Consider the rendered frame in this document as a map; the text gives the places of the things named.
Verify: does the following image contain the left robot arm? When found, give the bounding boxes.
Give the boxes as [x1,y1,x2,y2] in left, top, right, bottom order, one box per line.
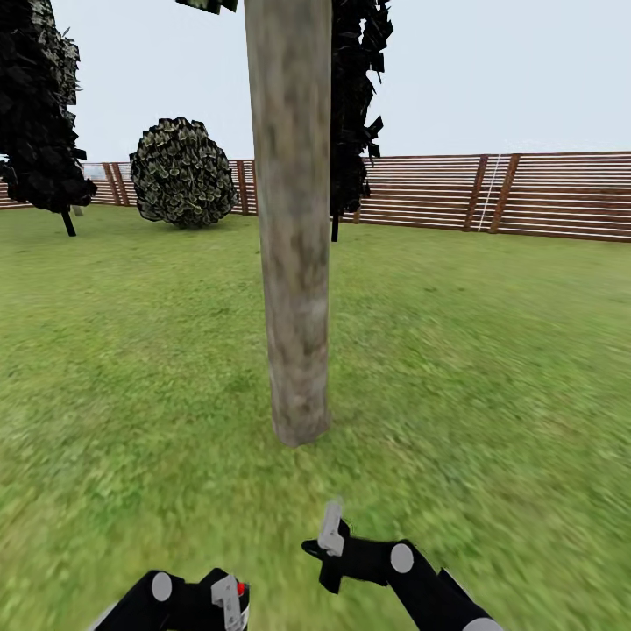
[87,569,242,631]

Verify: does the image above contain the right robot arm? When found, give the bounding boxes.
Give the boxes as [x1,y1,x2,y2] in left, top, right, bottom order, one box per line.
[301,498,505,631]

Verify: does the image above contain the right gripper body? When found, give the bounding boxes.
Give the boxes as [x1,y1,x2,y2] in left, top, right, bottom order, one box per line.
[319,519,364,593]

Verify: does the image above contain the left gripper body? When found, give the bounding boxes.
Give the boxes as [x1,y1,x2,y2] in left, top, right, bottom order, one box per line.
[181,569,226,631]

